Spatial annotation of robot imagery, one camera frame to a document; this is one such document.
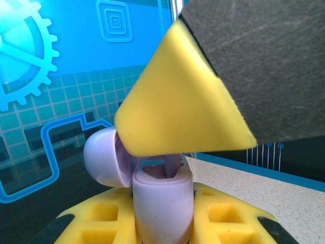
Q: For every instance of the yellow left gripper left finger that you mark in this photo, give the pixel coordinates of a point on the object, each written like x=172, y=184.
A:
x=101, y=228

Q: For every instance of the aluminium frame post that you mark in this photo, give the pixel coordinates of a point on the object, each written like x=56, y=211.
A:
x=177, y=7

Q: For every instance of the blue table edge strip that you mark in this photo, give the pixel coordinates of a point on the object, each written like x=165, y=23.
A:
x=254, y=169

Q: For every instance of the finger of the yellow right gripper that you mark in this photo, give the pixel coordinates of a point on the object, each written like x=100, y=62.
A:
x=177, y=101

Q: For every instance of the lilac earbud charging case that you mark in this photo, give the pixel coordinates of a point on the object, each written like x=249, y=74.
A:
x=162, y=203

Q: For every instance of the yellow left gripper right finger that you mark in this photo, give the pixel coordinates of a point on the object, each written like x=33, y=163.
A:
x=223, y=228

